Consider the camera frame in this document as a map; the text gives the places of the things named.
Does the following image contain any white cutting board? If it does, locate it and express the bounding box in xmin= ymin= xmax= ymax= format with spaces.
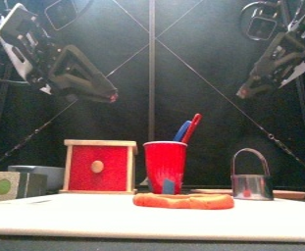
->
xmin=0 ymin=192 xmax=305 ymax=244

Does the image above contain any red play dough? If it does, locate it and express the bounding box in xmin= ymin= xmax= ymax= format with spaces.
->
xmin=133 ymin=191 xmax=236 ymax=210

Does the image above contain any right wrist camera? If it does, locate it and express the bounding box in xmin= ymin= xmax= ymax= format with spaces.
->
xmin=245 ymin=6 xmax=280 ymax=42

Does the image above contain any wooden box red drawer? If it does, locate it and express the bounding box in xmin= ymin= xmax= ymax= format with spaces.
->
xmin=59 ymin=138 xmax=139 ymax=195

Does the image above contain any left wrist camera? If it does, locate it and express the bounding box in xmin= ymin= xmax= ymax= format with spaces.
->
xmin=43 ymin=0 xmax=94 ymax=32

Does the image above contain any red plastic cup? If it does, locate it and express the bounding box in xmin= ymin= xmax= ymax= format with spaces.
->
xmin=142 ymin=140 xmax=189 ymax=196

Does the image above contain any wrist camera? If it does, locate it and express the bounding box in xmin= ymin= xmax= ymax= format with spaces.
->
xmin=245 ymin=6 xmax=280 ymax=42
xmin=43 ymin=0 xmax=94 ymax=32

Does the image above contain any round metal cookie cutter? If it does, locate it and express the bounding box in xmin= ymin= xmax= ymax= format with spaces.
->
xmin=229 ymin=147 xmax=274 ymax=201

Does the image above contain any blue plastic utensil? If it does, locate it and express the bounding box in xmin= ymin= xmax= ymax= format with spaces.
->
xmin=171 ymin=120 xmax=193 ymax=143

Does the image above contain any small blue block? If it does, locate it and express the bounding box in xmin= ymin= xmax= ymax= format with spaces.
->
xmin=161 ymin=177 xmax=175 ymax=195

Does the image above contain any grey cube green dot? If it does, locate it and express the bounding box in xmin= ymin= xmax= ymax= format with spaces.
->
xmin=0 ymin=171 xmax=48 ymax=203

